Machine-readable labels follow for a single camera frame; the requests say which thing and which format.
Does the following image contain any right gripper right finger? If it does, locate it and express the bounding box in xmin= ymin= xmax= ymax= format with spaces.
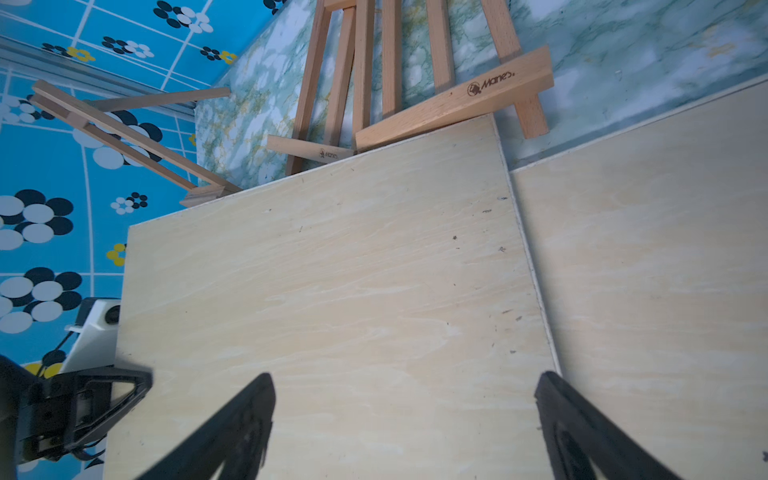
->
xmin=535 ymin=371 xmax=679 ymax=479

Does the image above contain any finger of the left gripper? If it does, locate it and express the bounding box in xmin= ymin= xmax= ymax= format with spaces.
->
xmin=35 ymin=367 xmax=153 ymax=450

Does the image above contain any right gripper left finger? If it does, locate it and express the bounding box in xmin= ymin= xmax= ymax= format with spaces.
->
xmin=140 ymin=373 xmax=276 ymax=479

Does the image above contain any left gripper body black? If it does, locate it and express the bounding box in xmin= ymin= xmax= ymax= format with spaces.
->
xmin=1 ymin=356 xmax=73 ymax=479

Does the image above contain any plywood board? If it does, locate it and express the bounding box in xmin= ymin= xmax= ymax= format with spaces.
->
xmin=105 ymin=116 xmax=555 ymax=479
xmin=512 ymin=82 xmax=767 ymax=479

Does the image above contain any left aluminium corner post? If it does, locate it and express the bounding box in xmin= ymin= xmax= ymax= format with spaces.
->
xmin=1 ymin=37 xmax=196 ymax=121

